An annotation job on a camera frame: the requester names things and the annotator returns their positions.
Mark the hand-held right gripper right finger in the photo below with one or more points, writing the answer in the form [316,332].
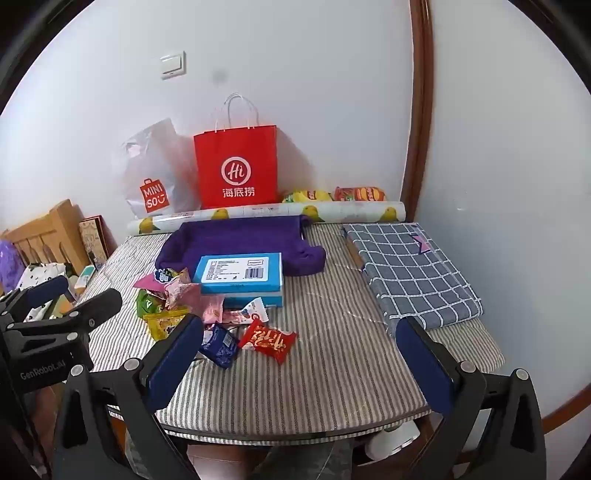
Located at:
[422,364]

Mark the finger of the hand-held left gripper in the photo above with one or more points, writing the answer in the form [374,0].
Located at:
[46,290]
[99,308]

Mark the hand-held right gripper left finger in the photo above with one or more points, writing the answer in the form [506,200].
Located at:
[178,357]

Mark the yellow snack packet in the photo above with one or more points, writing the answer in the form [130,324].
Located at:
[164,325]

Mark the blue snack packet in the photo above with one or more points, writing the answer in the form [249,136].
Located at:
[221,344]

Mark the green snack packet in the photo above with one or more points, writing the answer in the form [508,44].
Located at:
[148,304]

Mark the pink lychee jelly packet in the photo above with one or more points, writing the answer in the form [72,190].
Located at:
[212,309]

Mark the pale pink snowflake snack packet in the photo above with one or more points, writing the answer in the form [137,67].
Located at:
[182,294]

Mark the pink packet with blue logo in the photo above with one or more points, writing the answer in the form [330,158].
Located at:
[168,276]

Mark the white red small packet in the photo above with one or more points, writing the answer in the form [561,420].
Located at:
[251,311]

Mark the red snack packet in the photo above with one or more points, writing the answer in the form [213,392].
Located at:
[268,341]

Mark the purple fabric basket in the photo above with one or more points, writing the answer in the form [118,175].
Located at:
[240,235]

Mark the white printed cloth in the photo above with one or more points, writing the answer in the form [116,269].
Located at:
[39,272]

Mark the teal white small box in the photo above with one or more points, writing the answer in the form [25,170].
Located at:
[85,279]

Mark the purple plush cloth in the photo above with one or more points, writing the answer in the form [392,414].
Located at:
[10,267]

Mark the patterned dark red box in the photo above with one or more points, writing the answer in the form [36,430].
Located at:
[94,240]

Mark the white round container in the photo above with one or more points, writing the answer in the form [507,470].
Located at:
[392,441]

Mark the grey striped quilted mat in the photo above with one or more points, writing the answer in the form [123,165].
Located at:
[332,350]

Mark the blue plaid folded cloth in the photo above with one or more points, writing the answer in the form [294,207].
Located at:
[411,272]

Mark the blue cardboard box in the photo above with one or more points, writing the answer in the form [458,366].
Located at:
[238,272]

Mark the brown flat board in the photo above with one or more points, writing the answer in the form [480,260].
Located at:
[353,251]

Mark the white plastic shopping bag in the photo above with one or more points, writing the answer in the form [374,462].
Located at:
[157,166]

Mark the fruit print paper roll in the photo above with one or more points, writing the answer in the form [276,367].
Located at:
[268,212]

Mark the orange chips bag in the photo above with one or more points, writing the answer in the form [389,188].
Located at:
[360,194]

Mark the red paper shopping bag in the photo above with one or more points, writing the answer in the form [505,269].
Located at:
[235,161]

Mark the yellow chips bag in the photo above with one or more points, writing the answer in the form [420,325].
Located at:
[307,196]

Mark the brown wooden door frame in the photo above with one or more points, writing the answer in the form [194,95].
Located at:
[418,115]

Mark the white wall light switch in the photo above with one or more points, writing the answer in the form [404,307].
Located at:
[173,64]

